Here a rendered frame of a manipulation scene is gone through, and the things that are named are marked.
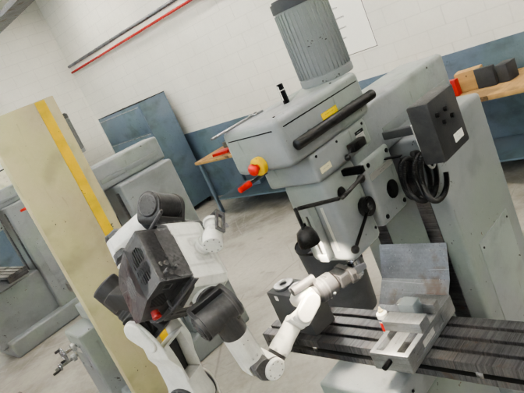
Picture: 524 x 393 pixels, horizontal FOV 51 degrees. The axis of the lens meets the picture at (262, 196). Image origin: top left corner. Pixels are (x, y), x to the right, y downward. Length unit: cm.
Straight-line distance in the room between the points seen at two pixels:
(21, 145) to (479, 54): 453
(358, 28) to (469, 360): 524
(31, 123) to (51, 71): 832
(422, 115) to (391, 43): 471
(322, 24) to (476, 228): 101
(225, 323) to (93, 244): 171
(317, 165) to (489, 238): 94
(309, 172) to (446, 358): 75
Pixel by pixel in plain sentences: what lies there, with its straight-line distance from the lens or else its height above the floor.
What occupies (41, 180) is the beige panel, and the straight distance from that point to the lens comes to 322.
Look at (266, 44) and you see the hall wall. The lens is 760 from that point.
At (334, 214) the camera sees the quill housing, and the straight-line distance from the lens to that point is 185.
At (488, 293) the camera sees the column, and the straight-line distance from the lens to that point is 242.
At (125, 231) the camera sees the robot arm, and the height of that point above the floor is 170.
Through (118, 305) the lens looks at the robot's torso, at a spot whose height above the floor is 147.
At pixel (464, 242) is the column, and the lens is 227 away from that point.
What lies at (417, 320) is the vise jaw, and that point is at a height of 107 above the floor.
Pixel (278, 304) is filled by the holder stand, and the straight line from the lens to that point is 237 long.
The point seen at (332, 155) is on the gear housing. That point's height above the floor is 168.
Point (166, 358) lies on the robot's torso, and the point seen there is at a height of 124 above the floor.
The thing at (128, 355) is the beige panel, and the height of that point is 77.
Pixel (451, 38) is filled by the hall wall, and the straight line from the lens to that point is 624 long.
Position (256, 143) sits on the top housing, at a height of 183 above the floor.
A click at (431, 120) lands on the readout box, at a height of 167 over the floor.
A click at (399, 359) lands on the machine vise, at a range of 192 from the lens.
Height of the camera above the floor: 211
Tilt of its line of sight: 15 degrees down
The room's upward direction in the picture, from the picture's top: 24 degrees counter-clockwise
